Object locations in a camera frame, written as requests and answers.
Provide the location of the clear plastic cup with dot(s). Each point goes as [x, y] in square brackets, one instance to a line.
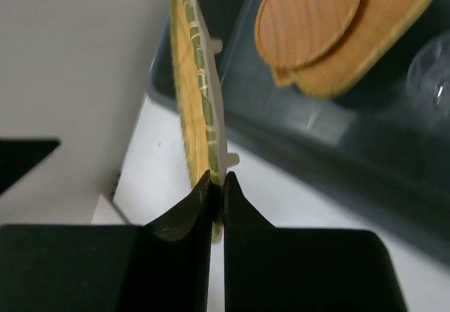
[427, 81]

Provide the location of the triangular woven tray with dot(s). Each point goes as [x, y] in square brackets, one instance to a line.
[283, 77]

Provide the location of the round green-rimmed bamboo tray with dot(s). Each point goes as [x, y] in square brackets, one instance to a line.
[198, 93]

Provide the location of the grey plastic bin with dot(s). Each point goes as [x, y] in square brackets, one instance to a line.
[366, 149]

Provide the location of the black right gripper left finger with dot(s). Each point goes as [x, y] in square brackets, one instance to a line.
[161, 266]

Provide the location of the square woven tray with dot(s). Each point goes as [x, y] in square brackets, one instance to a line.
[376, 27]

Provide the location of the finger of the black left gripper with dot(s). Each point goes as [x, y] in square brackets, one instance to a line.
[21, 155]

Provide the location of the round tan woven tray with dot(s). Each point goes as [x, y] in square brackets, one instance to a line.
[295, 33]

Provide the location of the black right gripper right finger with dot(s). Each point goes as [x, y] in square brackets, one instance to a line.
[302, 269]

